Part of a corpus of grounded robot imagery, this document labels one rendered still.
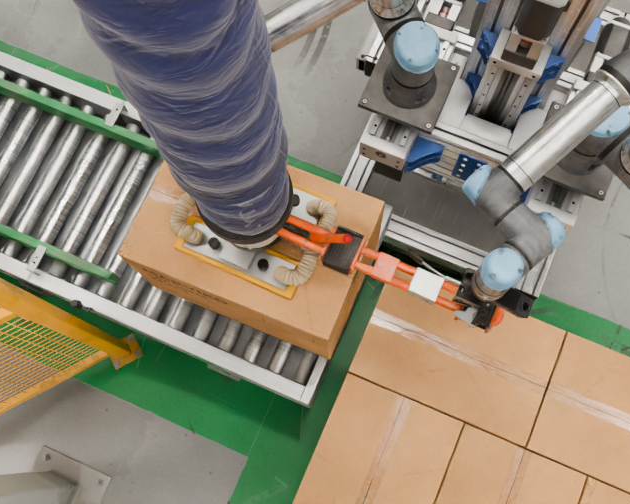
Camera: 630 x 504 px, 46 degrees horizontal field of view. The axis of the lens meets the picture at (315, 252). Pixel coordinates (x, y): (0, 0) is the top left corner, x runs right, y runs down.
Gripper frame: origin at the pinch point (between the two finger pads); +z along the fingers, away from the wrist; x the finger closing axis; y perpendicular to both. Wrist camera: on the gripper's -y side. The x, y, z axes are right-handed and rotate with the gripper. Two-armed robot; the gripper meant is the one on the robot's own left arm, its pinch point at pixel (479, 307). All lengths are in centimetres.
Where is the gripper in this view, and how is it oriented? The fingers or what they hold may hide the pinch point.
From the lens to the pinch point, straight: 180.8
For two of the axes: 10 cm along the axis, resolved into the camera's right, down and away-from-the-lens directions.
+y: -9.1, -3.9, 1.3
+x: -4.1, 8.8, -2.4
